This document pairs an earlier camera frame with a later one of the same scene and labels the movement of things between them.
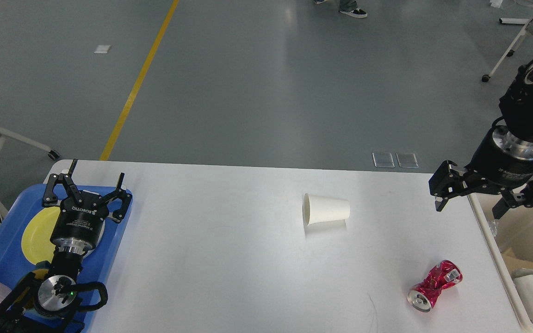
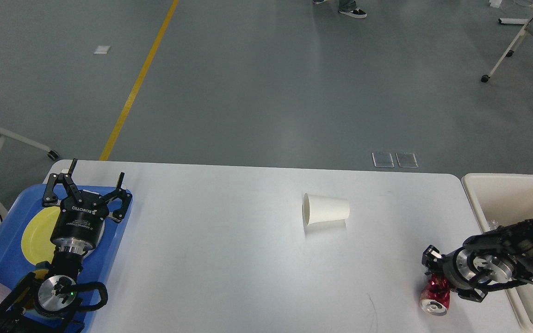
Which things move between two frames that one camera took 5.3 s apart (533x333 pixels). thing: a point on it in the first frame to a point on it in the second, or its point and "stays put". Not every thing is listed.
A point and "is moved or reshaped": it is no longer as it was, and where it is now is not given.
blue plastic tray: x=3 y=251 stays put
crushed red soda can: x=421 y=296 is moved or reshaped
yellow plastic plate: x=37 y=231 stays put
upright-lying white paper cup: x=317 y=209 stays put
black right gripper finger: x=446 y=183 to x=430 y=254
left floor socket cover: x=383 y=160 stays put
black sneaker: x=356 y=12 stays put
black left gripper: x=79 y=227 stays put
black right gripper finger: x=527 y=197 to x=472 y=294
